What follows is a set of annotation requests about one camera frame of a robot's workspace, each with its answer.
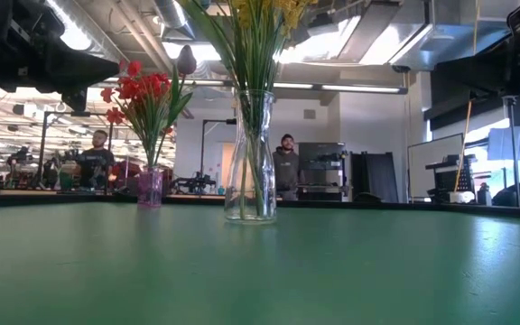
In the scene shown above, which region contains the yellow pole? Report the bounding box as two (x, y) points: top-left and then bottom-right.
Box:
(453, 101), (473, 193)

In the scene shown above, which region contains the black metal frame stand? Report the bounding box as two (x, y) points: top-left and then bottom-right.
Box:
(200, 117), (238, 181)
(40, 110), (115, 190)

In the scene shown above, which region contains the long ceiling light strip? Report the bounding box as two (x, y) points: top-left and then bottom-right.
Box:
(182, 79), (409, 96)

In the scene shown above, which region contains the green table mat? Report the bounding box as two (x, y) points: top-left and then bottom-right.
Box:
(0, 200), (520, 325)

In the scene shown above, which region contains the white softbox sheet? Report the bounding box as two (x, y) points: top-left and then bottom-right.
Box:
(487, 125), (520, 162)

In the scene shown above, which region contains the whiteboard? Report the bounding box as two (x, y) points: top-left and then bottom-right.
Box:
(406, 132), (465, 203)

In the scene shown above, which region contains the black equipment cart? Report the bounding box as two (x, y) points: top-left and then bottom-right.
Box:
(424, 153), (476, 200)

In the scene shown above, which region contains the black light stand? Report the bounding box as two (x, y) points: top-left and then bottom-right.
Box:
(505, 92), (520, 208)

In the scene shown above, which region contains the small purple vase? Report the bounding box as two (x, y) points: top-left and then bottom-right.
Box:
(135, 165), (164, 209)

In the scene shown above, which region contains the black and steel appliance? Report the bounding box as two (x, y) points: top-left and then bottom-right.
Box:
(302, 142), (348, 202)

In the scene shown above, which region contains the tall clear glass vase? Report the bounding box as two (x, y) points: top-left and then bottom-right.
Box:
(223, 88), (278, 226)

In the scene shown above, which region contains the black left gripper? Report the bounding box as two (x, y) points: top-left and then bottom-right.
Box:
(0, 0), (120, 112)

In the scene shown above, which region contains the grey bottle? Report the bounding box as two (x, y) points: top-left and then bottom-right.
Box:
(476, 181), (492, 207)

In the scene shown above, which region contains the black bag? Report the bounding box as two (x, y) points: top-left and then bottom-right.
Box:
(491, 181), (520, 209)

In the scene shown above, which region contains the person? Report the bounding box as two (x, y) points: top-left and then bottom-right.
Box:
(272, 133), (305, 201)
(77, 129), (116, 190)

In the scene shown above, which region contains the black curtain panel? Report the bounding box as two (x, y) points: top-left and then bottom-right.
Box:
(349, 151), (399, 204)

